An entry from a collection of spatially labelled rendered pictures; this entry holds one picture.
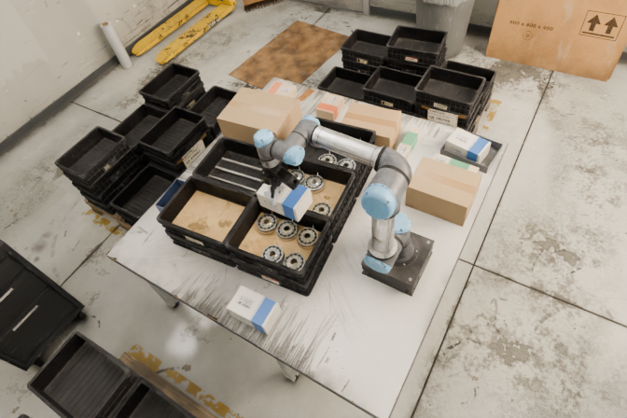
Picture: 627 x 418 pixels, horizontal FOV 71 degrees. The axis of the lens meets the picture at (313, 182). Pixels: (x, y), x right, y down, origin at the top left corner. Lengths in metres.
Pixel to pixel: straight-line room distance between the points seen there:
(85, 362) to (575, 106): 3.80
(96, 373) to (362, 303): 1.33
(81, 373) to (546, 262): 2.67
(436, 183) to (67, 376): 2.02
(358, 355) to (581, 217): 1.96
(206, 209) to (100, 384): 0.96
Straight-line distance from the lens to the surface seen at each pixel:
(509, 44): 4.44
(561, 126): 3.93
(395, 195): 1.44
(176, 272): 2.31
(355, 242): 2.18
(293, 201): 1.82
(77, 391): 2.55
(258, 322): 1.97
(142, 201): 3.30
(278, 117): 2.54
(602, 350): 2.96
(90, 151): 3.52
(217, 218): 2.24
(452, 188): 2.19
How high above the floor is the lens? 2.56
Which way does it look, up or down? 50 degrees down
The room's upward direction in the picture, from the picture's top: 11 degrees counter-clockwise
